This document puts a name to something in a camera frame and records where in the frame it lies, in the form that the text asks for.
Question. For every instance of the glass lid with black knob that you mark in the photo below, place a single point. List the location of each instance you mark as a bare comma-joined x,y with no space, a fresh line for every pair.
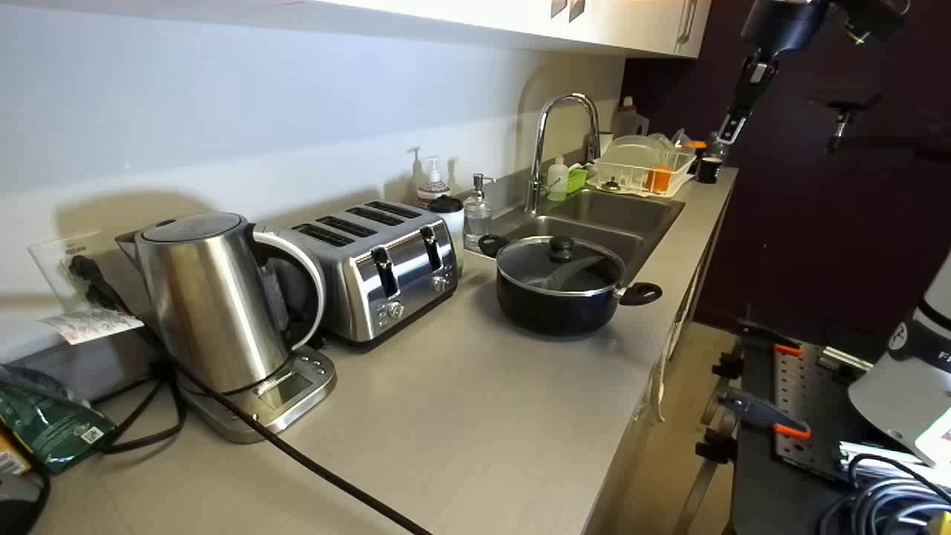
557,262

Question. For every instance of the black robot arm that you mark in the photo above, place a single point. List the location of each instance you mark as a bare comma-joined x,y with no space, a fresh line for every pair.
777,28

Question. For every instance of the grey white robot base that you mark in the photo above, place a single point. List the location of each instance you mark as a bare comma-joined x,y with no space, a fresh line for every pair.
906,393

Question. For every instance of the black cooking pot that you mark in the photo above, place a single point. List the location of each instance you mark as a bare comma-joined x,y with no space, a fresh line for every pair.
563,314

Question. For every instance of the small clear glass bottle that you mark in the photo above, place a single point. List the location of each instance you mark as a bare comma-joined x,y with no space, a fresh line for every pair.
477,212

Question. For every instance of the white black-lidded container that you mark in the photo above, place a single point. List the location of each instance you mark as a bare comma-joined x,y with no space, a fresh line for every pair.
453,212

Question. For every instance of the silver four-slot toaster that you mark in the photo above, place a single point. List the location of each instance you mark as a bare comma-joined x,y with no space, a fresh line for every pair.
384,262

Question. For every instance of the clear soap dispenser bottle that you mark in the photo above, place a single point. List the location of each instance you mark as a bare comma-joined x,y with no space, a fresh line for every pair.
416,175

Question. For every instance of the green sponge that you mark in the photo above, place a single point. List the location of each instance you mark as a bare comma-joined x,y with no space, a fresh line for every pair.
576,181

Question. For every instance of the stainless steel sink basin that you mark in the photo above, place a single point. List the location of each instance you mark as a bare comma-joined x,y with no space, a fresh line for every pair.
627,227

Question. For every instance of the chrome sink faucet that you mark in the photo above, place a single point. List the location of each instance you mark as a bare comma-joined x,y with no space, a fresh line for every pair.
567,123

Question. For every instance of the white dish drying rack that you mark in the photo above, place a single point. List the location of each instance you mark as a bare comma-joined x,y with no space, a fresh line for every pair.
627,161

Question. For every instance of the orange cup in rack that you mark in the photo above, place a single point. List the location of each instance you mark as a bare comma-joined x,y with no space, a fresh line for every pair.
661,181

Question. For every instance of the stainless steel electric kettle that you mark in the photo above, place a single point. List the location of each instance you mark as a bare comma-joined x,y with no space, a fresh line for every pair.
234,311

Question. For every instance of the blue orange clamp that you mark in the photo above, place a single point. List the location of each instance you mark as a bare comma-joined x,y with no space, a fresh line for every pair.
762,414

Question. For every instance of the white upper cabinet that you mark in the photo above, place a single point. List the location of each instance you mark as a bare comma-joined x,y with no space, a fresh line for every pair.
646,28

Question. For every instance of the black perforated robot stand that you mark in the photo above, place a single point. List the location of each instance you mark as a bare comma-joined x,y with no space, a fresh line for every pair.
787,475

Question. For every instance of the white paper card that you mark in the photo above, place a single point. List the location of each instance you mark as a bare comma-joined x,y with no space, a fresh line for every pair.
92,325

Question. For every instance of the green snack bag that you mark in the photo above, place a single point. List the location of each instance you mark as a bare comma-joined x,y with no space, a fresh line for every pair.
49,421

